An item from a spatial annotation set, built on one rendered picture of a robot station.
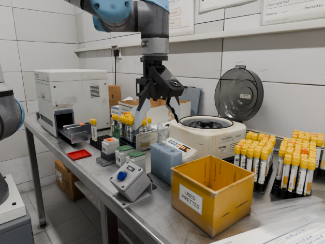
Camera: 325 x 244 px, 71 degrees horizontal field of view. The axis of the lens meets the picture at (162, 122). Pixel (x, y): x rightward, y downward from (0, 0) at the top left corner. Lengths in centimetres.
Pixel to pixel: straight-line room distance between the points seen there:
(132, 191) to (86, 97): 68
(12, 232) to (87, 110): 68
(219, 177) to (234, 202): 11
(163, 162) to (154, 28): 35
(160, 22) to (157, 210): 46
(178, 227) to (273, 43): 75
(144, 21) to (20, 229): 56
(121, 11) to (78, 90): 71
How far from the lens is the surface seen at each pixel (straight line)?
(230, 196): 50
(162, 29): 63
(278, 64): 100
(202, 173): 62
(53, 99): 111
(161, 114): 104
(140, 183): 58
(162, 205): 59
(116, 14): 48
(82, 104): 116
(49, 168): 265
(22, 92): 242
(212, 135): 75
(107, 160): 80
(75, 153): 93
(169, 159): 62
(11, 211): 63
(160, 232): 52
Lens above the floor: 121
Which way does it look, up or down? 14 degrees down
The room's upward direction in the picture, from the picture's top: straight up
